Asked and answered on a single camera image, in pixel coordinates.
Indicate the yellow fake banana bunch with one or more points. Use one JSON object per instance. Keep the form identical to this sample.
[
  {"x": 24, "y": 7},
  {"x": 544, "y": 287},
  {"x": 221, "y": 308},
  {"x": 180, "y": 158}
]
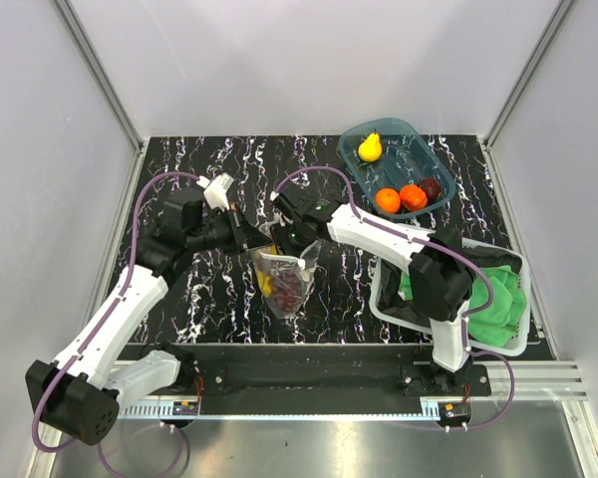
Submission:
[{"x": 264, "y": 280}]

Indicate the fake orange fruit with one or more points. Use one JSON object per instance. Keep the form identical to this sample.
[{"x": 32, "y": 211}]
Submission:
[{"x": 388, "y": 200}]

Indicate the small orange fake pumpkin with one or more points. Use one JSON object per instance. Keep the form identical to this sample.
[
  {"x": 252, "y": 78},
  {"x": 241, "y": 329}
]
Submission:
[{"x": 413, "y": 198}]

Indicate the purple fake grape bunch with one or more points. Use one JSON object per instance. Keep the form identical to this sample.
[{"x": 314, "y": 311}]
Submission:
[{"x": 287, "y": 294}]

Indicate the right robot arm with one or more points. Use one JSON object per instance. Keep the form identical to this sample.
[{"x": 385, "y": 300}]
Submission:
[{"x": 440, "y": 277}]

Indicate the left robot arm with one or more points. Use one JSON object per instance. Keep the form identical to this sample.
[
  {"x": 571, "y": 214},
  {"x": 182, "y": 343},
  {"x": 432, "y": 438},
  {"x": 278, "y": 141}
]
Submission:
[{"x": 78, "y": 392}]

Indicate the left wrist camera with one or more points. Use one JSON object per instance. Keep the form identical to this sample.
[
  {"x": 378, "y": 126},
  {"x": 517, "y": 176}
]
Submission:
[{"x": 215, "y": 191}]

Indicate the teal plastic container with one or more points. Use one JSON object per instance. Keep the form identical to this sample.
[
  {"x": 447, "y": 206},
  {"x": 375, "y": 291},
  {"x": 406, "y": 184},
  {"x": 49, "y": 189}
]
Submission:
[{"x": 406, "y": 159}]

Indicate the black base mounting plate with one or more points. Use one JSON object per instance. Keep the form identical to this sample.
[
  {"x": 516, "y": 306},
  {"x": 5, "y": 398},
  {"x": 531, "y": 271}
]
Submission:
[{"x": 322, "y": 380}]

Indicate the green microfibre cloth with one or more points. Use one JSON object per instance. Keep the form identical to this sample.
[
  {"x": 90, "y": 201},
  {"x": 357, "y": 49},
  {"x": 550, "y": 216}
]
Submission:
[{"x": 496, "y": 325}]

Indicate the dark red fake fruit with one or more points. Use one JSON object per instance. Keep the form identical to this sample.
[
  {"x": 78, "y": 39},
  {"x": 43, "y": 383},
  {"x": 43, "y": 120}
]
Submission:
[{"x": 432, "y": 189}]

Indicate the clear zip top bag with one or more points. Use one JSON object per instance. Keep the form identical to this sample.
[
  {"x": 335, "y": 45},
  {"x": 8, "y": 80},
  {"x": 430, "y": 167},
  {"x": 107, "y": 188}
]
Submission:
[{"x": 266, "y": 258}]

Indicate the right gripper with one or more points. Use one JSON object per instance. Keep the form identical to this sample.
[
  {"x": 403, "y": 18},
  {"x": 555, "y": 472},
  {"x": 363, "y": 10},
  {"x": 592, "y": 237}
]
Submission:
[{"x": 278, "y": 233}]

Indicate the yellow fake lemon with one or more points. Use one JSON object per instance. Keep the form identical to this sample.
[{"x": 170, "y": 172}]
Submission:
[{"x": 370, "y": 149}]

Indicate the white laundry basket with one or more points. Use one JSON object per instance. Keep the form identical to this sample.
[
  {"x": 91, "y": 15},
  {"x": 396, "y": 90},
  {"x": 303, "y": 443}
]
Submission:
[{"x": 514, "y": 347}]

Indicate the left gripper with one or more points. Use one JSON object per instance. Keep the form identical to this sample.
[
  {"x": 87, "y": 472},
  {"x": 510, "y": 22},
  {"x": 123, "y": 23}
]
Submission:
[{"x": 244, "y": 234}]

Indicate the aluminium frame rail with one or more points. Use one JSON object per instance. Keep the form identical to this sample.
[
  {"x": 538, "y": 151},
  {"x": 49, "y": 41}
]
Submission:
[{"x": 81, "y": 40}]

